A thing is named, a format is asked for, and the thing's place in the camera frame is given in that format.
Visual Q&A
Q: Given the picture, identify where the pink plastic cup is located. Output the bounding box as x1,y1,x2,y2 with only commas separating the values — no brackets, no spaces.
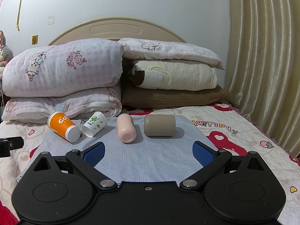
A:
116,113,137,143

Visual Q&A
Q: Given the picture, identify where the orange paper cup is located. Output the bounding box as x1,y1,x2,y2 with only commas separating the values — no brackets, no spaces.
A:
47,111,81,143

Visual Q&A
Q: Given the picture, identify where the white frog paper cup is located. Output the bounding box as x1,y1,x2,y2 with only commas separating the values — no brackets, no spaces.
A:
81,111,107,138

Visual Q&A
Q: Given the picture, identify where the taupe plastic cup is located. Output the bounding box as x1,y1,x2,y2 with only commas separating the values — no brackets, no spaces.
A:
144,114,176,137

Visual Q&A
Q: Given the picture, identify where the pink cartoon bed sheet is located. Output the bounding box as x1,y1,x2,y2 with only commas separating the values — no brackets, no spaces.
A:
1,103,299,224

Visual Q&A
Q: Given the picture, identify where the grey bunny plush toy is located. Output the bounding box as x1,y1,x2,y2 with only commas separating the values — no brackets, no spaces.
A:
0,31,12,78

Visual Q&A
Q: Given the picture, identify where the light blue patterned cloth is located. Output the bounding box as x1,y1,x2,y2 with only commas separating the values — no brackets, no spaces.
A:
28,115,217,183

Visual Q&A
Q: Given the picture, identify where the pink checked folded quilt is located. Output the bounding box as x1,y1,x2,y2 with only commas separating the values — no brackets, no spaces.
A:
2,38,124,124

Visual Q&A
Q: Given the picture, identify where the beige pleated curtain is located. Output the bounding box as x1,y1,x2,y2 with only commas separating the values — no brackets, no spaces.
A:
225,0,299,157

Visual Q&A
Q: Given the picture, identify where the yellow hanging ribbon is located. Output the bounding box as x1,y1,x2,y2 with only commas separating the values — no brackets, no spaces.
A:
16,0,22,31

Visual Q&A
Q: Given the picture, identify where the brown pillow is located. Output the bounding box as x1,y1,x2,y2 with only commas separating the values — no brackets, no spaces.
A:
121,86,228,109

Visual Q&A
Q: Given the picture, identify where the cream folded blanket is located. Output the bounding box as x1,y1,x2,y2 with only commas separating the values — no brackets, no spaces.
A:
131,59,218,92

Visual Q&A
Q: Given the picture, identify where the beige wooden headboard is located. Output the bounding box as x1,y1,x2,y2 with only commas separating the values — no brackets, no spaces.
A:
49,17,185,45

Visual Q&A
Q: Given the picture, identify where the yellow wall sticker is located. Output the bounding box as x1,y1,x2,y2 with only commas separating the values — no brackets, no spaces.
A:
31,35,38,45

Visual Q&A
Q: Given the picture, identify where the white wall socket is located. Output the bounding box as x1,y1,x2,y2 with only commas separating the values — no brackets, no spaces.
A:
48,16,55,25

